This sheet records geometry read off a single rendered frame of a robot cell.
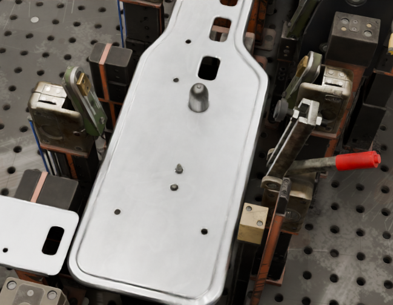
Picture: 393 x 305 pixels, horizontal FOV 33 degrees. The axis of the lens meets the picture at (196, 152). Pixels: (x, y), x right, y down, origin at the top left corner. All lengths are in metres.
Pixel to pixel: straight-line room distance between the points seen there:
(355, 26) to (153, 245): 0.44
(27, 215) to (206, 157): 0.28
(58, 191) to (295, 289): 0.49
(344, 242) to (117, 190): 0.51
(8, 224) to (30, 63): 0.62
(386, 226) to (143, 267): 0.58
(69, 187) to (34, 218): 0.08
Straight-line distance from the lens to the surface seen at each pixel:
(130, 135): 1.05
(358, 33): 1.05
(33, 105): 1.05
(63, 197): 1.03
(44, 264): 0.97
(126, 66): 1.14
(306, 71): 1.02
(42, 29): 1.61
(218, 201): 0.99
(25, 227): 0.99
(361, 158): 0.89
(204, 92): 1.04
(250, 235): 0.93
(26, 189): 1.05
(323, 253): 1.30
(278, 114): 0.82
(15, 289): 0.90
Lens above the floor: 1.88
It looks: 59 degrees down
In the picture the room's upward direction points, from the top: 2 degrees clockwise
